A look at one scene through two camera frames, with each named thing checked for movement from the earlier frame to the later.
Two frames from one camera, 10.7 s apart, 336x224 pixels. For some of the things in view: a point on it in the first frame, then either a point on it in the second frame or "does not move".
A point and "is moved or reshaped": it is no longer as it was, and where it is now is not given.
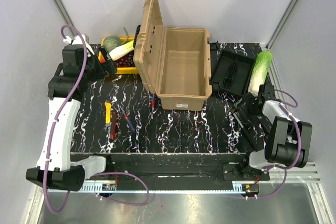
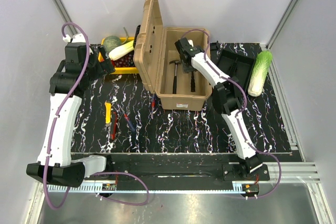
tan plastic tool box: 174,62 does not move
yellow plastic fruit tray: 122,70 does not move
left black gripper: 108,68 does not move
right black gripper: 248,99 to 186,70
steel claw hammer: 238,119 is moved or reshaped
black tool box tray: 232,72 does not move
